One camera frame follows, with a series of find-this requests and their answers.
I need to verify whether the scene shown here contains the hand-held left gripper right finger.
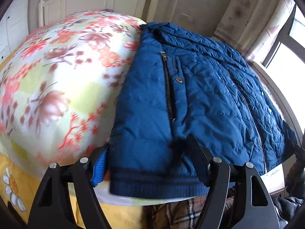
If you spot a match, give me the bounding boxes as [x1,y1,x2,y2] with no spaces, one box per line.
[185,133,281,229]

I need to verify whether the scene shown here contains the dark cloth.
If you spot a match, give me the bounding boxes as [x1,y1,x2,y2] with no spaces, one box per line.
[272,194,304,228]

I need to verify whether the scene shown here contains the blue quilted jacket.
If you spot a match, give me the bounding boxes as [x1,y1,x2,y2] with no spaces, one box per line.
[109,22,298,200]

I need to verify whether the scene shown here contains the dark framed window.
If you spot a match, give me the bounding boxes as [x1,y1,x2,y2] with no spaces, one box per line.
[262,3,305,83]

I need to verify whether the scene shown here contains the person's plaid pants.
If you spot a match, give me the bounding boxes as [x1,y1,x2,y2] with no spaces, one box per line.
[142,190,240,229]

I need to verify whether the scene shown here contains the sailboat print curtain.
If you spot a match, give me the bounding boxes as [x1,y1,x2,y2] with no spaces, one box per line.
[213,0,296,61]

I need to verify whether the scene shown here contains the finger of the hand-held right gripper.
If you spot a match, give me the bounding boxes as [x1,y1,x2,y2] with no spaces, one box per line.
[285,137,305,158]

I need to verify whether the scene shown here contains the floral quilt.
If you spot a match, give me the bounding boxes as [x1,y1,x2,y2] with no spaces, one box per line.
[0,9,286,207]

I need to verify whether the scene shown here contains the white wardrobe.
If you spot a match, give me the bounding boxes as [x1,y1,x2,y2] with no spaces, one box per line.
[0,3,32,61]

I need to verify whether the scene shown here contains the white windowsill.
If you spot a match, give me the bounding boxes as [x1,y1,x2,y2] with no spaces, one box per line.
[249,61,305,137]

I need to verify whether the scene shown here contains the yellow bed sheet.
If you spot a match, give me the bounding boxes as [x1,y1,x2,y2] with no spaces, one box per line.
[0,152,144,229]

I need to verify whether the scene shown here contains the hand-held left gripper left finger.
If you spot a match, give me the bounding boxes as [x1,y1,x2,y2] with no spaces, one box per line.
[27,145,112,229]

